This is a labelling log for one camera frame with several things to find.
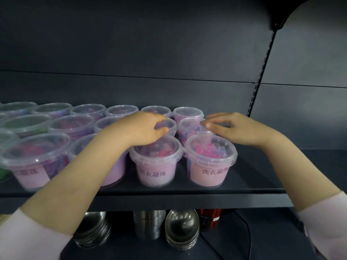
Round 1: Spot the light pink sleeve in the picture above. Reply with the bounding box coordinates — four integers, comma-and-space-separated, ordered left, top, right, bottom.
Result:
0, 208, 73, 260
295, 190, 347, 260

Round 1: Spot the person's left hand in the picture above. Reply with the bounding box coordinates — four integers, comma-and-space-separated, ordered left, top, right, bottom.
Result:
106, 111, 169, 148

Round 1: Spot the person's right forearm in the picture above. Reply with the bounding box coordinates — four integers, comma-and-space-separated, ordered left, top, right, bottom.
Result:
258, 129, 342, 213

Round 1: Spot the person's left forearm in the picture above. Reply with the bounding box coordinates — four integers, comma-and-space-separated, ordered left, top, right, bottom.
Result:
20, 129, 129, 236

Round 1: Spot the person's right hand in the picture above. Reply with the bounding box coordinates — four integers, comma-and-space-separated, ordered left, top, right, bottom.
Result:
200, 112, 275, 146

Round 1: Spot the dark curved shelf bracket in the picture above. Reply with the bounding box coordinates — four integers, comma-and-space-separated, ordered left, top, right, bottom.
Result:
271, 0, 316, 31

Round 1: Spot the dark metal shelf board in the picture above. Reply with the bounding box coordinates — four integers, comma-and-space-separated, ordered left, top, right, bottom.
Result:
0, 143, 347, 215

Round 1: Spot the stack of steel bowls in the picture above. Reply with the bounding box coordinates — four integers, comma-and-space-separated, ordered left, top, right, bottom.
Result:
73, 212, 113, 248
164, 209, 200, 251

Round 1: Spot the stack of steel cups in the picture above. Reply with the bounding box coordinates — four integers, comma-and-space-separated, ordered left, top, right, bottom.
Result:
132, 210, 166, 240

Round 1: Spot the clear tub with green contents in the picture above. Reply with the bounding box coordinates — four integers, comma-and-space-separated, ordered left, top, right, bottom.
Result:
5, 114, 52, 137
0, 129, 20, 183

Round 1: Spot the clear lidded laundry bead tub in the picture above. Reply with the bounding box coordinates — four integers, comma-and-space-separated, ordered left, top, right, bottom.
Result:
154, 117, 178, 137
177, 117, 215, 145

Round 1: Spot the light pink left sleeve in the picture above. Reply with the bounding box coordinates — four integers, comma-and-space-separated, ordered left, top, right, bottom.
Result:
0, 208, 73, 260

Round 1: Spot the slotted dark shelf upright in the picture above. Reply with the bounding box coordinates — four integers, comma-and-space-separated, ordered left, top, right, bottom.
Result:
247, 29, 277, 117

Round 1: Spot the group of clear pink-filled tubs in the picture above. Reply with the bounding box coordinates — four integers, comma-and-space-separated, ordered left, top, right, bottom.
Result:
0, 102, 238, 193

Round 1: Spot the dark lower shelf board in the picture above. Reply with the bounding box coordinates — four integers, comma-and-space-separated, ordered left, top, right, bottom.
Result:
60, 208, 311, 260

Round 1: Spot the black cable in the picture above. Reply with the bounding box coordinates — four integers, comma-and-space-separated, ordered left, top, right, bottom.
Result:
202, 210, 253, 260

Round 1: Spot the red container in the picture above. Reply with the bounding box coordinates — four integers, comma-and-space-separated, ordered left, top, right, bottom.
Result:
199, 209, 223, 231

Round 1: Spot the light pink right sleeve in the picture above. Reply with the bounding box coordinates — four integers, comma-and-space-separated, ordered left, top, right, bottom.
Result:
295, 190, 347, 260

